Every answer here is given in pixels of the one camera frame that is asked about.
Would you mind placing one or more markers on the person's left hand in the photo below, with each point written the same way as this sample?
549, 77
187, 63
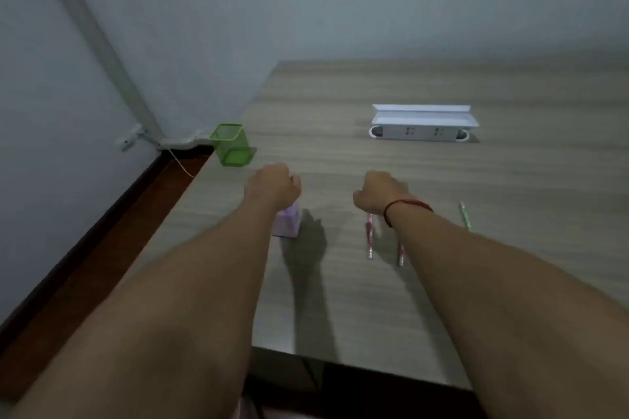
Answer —
272, 185

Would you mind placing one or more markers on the pink floral pencil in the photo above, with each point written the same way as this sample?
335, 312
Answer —
401, 256
368, 242

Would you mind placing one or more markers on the person's right hand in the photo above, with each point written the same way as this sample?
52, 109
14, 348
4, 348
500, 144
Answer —
381, 193

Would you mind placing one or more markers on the white wall socket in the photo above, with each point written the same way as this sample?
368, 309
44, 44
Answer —
129, 140

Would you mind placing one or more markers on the white wall pipe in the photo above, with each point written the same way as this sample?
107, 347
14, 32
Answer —
100, 40

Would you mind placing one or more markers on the purple pencil sharpener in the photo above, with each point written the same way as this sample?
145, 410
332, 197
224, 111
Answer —
287, 224

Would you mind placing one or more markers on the wooden desk cabinet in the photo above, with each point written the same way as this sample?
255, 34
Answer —
280, 367

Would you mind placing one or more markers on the person's right forearm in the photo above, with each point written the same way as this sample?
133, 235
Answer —
491, 306

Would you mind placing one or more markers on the green patterned pencil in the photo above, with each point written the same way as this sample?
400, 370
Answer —
464, 215

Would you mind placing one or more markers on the person's left forearm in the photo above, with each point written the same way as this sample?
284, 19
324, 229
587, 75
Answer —
186, 306

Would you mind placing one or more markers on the white desk socket box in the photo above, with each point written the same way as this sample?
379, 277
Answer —
417, 131

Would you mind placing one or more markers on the green mesh pen holder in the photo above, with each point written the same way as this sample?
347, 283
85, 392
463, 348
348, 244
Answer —
231, 151

